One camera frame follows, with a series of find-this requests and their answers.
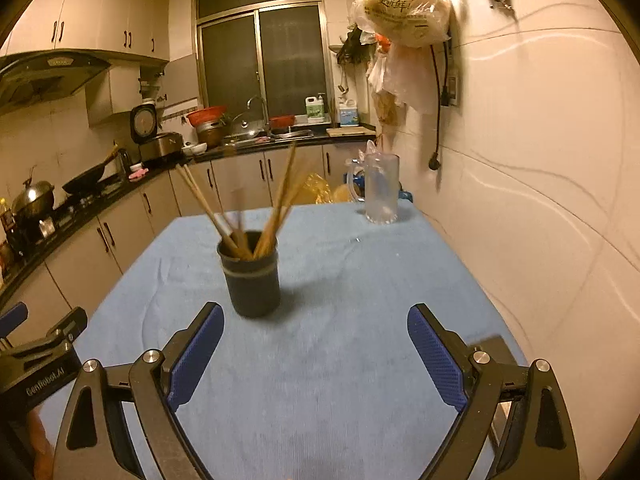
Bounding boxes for lower kitchen cabinets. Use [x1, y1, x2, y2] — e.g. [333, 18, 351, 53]
[0, 140, 381, 346]

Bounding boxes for kitchen cabinets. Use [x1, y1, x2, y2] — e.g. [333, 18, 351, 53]
[1, 0, 169, 61]
[0, 140, 381, 346]

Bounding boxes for upper kitchen cabinets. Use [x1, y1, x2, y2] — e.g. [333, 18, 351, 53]
[1, 0, 169, 61]

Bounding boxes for kitchen window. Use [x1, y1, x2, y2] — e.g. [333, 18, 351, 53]
[194, 0, 332, 120]

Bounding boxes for black utensil holder cup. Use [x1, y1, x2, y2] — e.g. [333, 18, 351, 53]
[217, 240, 281, 318]

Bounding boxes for steel pot with lid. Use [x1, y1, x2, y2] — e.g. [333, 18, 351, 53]
[12, 167, 55, 222]

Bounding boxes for blue terry table cloth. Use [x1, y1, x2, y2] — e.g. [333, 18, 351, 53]
[76, 202, 525, 479]

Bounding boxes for black wok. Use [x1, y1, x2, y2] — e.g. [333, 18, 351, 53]
[63, 144, 119, 195]

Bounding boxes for rice cooker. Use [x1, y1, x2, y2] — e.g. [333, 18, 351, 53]
[129, 102, 183, 168]

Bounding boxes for yellow plastic bag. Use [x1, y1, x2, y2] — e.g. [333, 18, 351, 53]
[295, 174, 352, 205]

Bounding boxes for red basin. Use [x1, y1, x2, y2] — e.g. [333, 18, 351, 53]
[186, 105, 227, 128]

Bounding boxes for range hood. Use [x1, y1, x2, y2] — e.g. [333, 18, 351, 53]
[1, 50, 111, 115]

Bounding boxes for sink faucet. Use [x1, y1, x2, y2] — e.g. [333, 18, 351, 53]
[245, 94, 269, 134]

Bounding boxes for clear glass pitcher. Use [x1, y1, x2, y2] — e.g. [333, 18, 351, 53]
[346, 152, 400, 224]

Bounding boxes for wooden cutting board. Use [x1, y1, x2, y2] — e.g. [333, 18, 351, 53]
[326, 126, 375, 138]

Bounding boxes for white detergent bottle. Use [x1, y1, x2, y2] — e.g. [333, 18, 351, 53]
[305, 94, 326, 124]

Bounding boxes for blue label bottle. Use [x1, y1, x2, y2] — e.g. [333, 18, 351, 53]
[338, 99, 359, 128]

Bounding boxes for white hanging plastic bag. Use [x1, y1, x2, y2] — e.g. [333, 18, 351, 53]
[368, 44, 438, 115]

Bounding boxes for hanging bag of goods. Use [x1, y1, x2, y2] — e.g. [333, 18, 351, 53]
[350, 0, 451, 49]

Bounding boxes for black power cable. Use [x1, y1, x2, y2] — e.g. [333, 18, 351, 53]
[427, 0, 454, 172]

